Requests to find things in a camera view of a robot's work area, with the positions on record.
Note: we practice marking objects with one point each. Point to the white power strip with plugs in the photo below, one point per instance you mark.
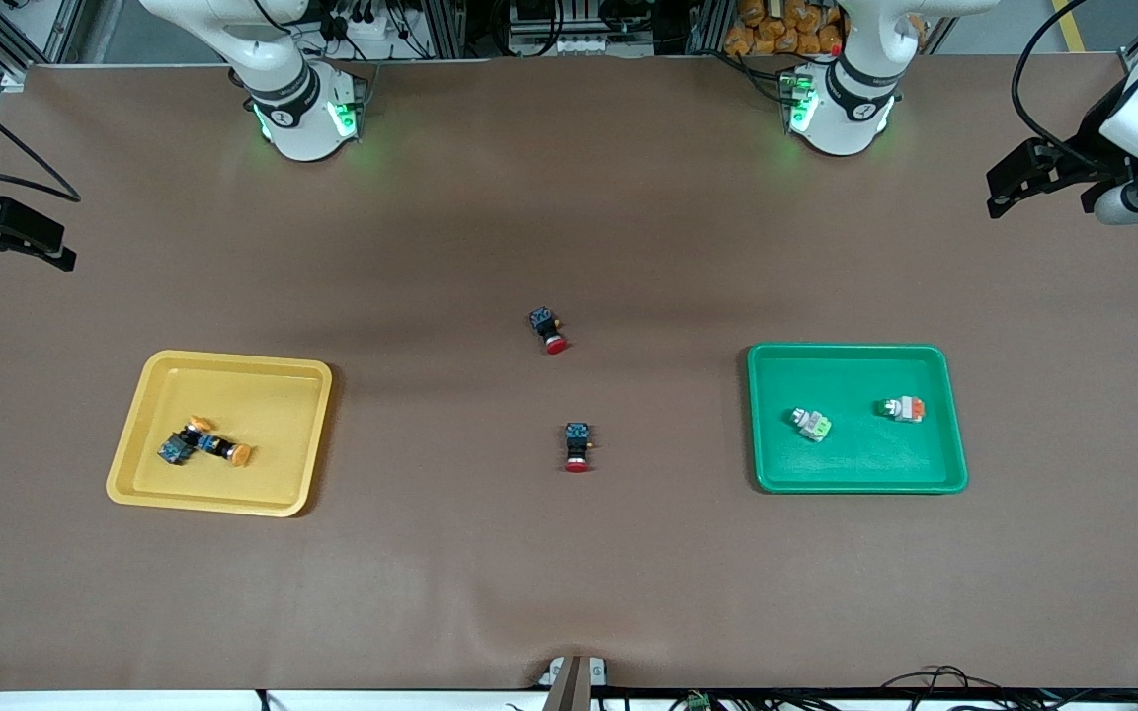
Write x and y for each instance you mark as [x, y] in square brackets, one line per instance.
[366, 25]

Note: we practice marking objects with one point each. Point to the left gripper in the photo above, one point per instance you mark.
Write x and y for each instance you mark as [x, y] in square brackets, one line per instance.
[1086, 158]

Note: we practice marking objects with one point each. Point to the brown table mat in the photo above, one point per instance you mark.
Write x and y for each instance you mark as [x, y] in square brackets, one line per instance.
[569, 573]

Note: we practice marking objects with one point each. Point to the green plastic tray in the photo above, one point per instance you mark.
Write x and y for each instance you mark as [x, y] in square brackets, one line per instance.
[855, 459]

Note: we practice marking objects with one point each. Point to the yellow push button switch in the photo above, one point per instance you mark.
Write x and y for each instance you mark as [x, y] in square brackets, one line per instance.
[228, 451]
[172, 452]

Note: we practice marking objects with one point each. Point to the yellow plastic tray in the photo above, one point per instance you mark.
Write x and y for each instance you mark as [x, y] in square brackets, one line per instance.
[263, 395]

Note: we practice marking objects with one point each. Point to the green button with orange block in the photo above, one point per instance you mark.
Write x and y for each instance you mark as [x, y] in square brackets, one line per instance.
[903, 409]

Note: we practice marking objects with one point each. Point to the pile of orange objects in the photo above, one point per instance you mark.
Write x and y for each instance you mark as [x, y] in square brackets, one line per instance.
[781, 25]

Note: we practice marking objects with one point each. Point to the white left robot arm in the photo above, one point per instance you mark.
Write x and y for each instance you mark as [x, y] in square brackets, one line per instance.
[846, 118]

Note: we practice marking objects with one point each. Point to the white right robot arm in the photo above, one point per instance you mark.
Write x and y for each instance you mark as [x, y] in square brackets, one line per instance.
[297, 128]

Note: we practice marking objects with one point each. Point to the long white socket strip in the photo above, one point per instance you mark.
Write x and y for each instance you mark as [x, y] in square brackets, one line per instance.
[579, 44]

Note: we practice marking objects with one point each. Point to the red push button switch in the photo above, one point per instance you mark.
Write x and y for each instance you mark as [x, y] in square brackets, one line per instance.
[547, 326]
[577, 439]

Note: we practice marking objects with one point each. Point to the small green connector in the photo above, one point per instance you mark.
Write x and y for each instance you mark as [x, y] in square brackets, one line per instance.
[695, 701]

